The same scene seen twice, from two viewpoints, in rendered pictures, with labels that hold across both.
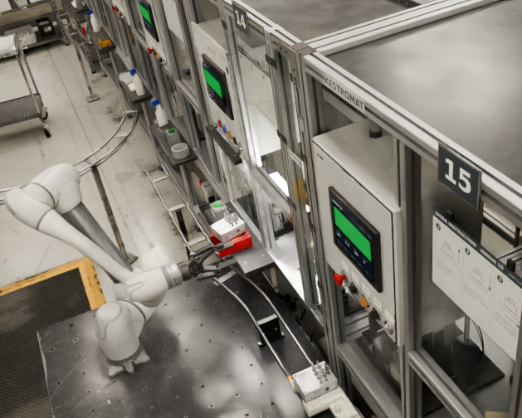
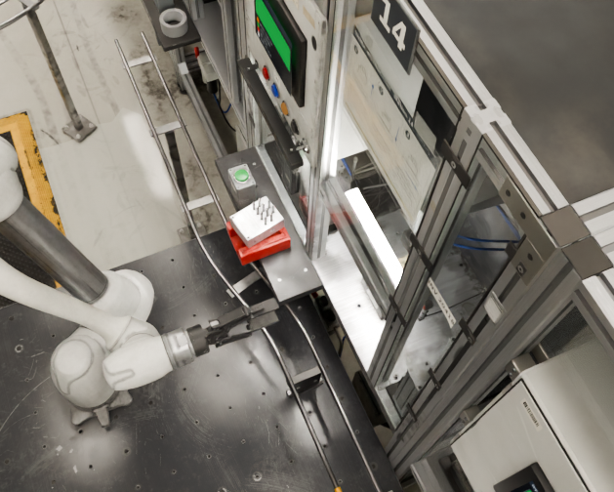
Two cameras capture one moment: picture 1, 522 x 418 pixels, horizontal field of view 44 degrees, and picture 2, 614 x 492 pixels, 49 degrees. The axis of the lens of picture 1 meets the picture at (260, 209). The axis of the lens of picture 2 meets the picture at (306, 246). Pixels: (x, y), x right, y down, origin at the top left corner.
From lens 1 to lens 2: 1.34 m
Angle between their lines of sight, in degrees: 27
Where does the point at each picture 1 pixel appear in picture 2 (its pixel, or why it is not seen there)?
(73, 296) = not seen: hidden behind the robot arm
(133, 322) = not seen: hidden behind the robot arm
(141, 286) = (131, 376)
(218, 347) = (230, 390)
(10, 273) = not seen: outside the picture
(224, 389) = (239, 465)
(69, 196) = (0, 203)
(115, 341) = (84, 396)
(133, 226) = (87, 67)
